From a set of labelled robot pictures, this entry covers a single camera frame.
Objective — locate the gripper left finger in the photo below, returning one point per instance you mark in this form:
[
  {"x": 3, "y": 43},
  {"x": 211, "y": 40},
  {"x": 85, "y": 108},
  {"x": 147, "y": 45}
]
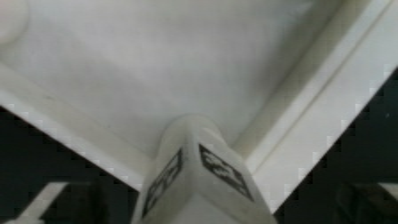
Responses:
[{"x": 58, "y": 205}]

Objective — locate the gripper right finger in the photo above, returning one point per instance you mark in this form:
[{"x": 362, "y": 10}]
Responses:
[{"x": 366, "y": 203}]

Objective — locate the white table leg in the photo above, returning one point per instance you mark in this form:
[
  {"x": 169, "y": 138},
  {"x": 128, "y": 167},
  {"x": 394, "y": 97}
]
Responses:
[{"x": 199, "y": 189}]

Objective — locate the white square table top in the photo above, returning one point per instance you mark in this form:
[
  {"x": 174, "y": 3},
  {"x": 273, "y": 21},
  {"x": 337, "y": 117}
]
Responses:
[{"x": 117, "y": 63}]

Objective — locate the white U-shaped fence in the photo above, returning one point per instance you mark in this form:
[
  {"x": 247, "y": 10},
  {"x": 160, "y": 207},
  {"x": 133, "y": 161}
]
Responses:
[{"x": 323, "y": 94}]

